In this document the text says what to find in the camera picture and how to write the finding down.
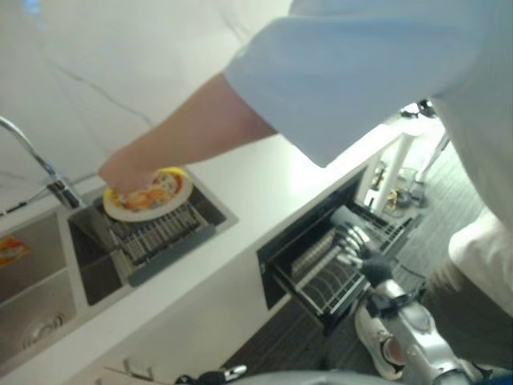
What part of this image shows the yellow rimmed patterned plate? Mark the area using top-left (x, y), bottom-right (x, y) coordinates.
top-left (102, 166), bottom-right (194, 223)

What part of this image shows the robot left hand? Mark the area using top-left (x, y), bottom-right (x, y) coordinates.
top-left (176, 363), bottom-right (248, 385)

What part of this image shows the person's hand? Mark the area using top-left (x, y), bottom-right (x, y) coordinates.
top-left (98, 147), bottom-right (162, 201)

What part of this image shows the wire dish rack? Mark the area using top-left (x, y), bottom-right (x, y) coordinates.
top-left (289, 227), bottom-right (373, 318)

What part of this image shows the round sink drain strainer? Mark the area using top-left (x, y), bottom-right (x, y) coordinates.
top-left (22, 311), bottom-right (67, 351)

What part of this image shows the white table leg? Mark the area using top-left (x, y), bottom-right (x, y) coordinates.
top-left (375, 132), bottom-right (422, 214)

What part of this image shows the black drawer dishwasher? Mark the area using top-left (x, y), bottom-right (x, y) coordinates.
top-left (256, 167), bottom-right (426, 338)

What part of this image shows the stainless steel double sink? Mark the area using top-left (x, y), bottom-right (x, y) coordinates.
top-left (0, 170), bottom-right (240, 364)

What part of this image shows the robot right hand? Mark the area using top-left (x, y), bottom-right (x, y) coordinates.
top-left (330, 211), bottom-right (396, 284)

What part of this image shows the clear glass jar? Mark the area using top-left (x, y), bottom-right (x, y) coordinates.
top-left (394, 167), bottom-right (420, 204)

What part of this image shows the chrome kitchen faucet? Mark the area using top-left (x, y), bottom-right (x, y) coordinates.
top-left (0, 115), bottom-right (86, 210)

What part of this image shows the grey sink drain rack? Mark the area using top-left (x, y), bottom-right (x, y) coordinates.
top-left (92, 191), bottom-right (228, 288)

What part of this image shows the person in white shirt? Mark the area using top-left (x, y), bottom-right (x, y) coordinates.
top-left (224, 0), bottom-right (513, 360)

